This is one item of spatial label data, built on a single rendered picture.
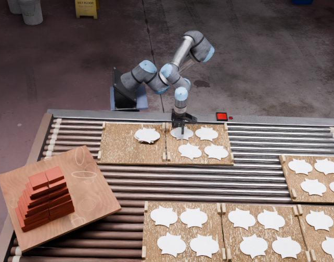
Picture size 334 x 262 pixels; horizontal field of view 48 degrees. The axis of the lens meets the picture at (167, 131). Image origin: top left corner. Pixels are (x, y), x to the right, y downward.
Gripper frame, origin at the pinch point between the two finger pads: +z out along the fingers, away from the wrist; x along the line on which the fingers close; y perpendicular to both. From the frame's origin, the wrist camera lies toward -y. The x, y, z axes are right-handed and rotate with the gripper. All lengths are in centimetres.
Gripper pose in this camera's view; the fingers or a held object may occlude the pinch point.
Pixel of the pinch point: (181, 133)
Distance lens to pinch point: 244.8
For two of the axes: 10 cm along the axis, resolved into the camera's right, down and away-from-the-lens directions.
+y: -10.0, 0.1, -0.4
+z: -0.2, 7.2, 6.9
